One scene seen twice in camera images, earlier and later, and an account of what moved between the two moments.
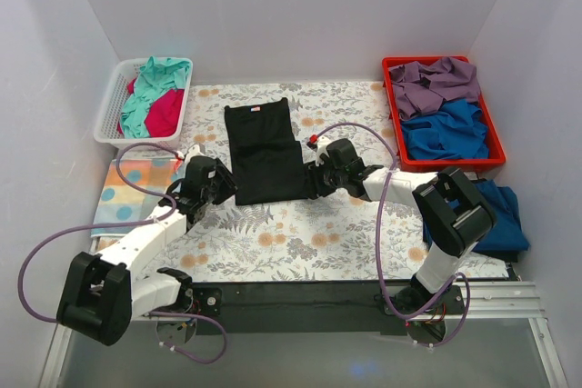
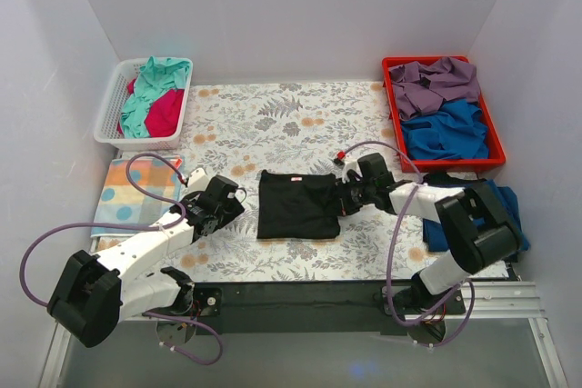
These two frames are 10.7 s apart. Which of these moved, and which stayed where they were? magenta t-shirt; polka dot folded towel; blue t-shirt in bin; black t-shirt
Moved: black t-shirt
Stayed: magenta t-shirt; blue t-shirt in bin; polka dot folded towel
